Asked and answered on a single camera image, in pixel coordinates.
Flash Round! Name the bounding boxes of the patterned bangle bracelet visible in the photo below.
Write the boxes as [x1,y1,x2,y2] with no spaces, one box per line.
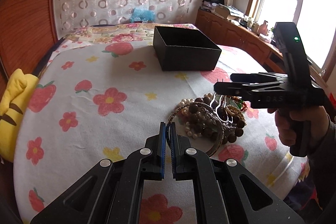
[167,101,224,158]

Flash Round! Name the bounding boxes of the person's right hand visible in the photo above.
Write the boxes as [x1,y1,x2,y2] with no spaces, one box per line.
[267,105,330,147]

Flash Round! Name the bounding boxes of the wooden low cabinet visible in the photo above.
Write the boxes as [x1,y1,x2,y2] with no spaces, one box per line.
[195,9,285,73]

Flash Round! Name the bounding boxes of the pink ceramic vase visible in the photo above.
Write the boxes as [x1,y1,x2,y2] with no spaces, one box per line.
[258,20,268,36]

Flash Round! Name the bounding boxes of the black open cardboard box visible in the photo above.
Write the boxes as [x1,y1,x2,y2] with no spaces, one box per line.
[153,26,222,71]

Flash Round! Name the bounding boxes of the strawberry flower print bedsheet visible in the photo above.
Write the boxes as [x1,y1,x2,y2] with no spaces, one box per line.
[14,41,310,223]

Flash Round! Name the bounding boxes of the pile of books and clothes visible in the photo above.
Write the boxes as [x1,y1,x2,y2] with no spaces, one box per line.
[200,0,244,20]

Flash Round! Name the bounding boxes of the blue plastic bag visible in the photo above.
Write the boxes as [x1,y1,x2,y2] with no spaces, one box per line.
[130,8,155,23]

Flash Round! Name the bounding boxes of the floral quilt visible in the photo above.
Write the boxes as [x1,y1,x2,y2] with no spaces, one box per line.
[52,23,196,57]

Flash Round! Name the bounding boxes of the yellow plush toy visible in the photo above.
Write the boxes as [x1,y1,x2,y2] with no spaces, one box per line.
[0,69,39,162]

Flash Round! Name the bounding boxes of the wooden headboard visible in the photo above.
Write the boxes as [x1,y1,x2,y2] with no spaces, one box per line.
[1,0,58,90]

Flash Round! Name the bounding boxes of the light wooden bead bracelet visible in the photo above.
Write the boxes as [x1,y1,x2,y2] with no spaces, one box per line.
[225,103,247,123]

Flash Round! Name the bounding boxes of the white pearl necklace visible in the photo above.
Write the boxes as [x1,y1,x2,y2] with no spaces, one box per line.
[176,93,214,139]

